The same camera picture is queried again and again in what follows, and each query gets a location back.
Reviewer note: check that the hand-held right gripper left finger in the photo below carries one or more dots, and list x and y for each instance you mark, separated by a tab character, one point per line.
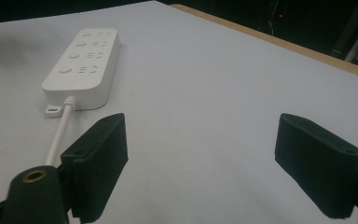
101	161

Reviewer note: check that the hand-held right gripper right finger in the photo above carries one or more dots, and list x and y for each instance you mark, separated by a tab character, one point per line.
320	168

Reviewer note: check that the white power strip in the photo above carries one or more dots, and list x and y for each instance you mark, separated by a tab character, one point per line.
82	67

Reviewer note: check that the metal stand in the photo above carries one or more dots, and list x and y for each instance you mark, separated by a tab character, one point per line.
355	34

